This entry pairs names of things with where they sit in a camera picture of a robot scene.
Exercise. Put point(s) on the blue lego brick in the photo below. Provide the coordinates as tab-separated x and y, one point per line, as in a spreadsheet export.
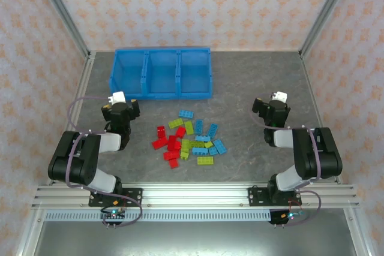
186	114
219	146
212	129
198	150
212	151
203	138
198	127

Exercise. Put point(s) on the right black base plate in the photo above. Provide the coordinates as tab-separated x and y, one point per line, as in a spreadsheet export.
258	197

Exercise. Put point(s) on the red lego brick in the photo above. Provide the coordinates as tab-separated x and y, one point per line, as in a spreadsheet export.
173	142
180	132
173	163
159	143
161	132
170	155

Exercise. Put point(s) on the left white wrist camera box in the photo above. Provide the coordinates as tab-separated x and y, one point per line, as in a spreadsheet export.
119	97

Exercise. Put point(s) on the right small circuit board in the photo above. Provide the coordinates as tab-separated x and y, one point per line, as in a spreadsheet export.
292	214

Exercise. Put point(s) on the aluminium side rail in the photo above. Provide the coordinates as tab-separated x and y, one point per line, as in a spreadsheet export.
315	103
81	94

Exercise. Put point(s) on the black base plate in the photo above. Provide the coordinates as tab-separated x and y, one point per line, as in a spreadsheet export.
258	197
133	196

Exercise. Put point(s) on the aluminium corner strut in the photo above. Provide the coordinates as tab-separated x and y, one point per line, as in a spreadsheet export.
358	232
30	232

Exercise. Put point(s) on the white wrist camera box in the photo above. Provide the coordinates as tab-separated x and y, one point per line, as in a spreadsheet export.
119	97
281	96

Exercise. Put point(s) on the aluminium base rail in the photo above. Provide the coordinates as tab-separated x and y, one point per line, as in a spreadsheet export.
195	196

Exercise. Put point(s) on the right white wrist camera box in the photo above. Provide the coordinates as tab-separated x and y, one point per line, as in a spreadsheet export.
281	96

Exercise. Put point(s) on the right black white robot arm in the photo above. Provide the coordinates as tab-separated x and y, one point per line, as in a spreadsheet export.
312	154

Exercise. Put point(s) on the left small circuit board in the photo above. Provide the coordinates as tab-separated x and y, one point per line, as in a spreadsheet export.
113	214

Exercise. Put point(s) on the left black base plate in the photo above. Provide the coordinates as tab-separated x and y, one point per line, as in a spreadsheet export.
133	196

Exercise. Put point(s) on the small circuit board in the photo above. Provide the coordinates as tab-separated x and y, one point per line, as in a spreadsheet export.
113	214
292	214

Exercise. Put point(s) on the grey metal panel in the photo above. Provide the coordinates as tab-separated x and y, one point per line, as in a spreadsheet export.
195	238

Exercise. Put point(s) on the aluminium frame post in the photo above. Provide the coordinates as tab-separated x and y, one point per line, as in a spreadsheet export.
328	10
60	10

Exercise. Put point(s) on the green lego brick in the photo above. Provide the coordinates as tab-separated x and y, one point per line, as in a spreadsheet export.
205	160
186	144
196	144
175	123
184	155
208	144
189	127

